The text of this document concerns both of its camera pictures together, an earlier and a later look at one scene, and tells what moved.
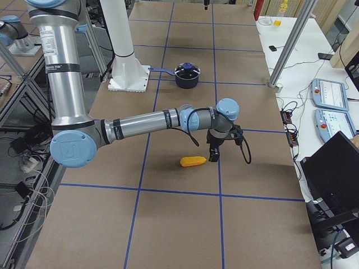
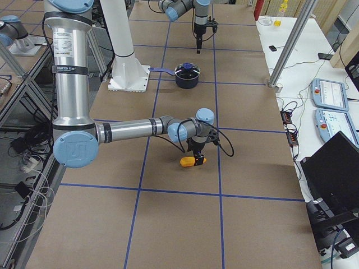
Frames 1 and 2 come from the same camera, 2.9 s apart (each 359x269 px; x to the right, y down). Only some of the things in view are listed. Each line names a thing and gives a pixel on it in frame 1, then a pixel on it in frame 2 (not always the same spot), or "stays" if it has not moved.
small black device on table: (272, 48) stays
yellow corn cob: (192, 161) stays
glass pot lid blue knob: (187, 70) stays
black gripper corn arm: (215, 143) to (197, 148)
